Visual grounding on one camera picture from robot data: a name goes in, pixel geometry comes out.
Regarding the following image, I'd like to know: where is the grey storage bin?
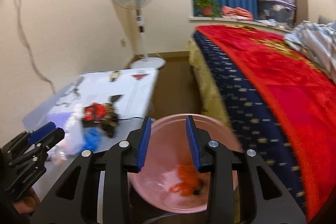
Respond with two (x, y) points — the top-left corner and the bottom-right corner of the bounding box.
(257, 0), (296, 27)

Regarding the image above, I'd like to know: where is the potted green plant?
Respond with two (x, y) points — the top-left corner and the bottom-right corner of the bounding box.
(193, 0), (221, 18)

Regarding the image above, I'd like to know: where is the orange plastic bag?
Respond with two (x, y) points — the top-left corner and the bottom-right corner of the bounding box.
(169, 165), (204, 197)

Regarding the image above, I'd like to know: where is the pink plastic trash bin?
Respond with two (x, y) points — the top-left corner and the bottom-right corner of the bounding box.
(127, 113), (244, 214)

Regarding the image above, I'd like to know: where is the grey wall cable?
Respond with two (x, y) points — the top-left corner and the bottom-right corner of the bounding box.
(11, 0), (57, 94)

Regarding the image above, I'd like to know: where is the red floral blanket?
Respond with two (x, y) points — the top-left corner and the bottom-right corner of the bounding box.
(195, 25), (335, 223)

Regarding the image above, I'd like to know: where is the white printed table cover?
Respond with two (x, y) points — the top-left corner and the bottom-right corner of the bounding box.
(48, 68), (158, 120)

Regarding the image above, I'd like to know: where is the clear bag with candies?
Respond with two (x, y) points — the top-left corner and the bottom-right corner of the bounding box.
(47, 145), (68, 165)

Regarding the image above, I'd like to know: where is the red black snack packet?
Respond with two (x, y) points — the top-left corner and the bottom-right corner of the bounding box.
(82, 102), (106, 123)

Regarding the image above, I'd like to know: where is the yellow star bed skirt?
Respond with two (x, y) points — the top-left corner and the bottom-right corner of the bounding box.
(188, 39), (232, 129)

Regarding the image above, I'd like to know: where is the purple foam net sheet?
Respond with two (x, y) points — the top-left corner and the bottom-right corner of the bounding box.
(47, 113), (72, 128)

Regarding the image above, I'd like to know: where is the navy star bedsheet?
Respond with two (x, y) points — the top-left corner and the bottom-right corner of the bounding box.
(193, 31), (306, 211)

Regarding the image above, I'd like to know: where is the pink folded cloth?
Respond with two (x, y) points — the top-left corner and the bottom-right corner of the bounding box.
(221, 6), (254, 21)

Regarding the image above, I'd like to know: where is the left hand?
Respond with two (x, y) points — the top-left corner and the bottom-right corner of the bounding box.
(13, 188), (41, 214)

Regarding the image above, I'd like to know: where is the leopard print cloth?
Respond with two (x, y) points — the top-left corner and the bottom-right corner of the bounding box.
(100, 103), (118, 138)

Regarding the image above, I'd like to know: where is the white foam net sleeve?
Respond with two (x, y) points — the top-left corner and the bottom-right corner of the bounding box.
(58, 103), (84, 156)

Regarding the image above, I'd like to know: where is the blue plastic bag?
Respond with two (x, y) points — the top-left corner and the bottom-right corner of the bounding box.
(80, 127), (101, 152)

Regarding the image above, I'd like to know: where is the striped blue grey quilt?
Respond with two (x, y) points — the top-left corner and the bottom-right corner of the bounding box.
(284, 21), (335, 81)

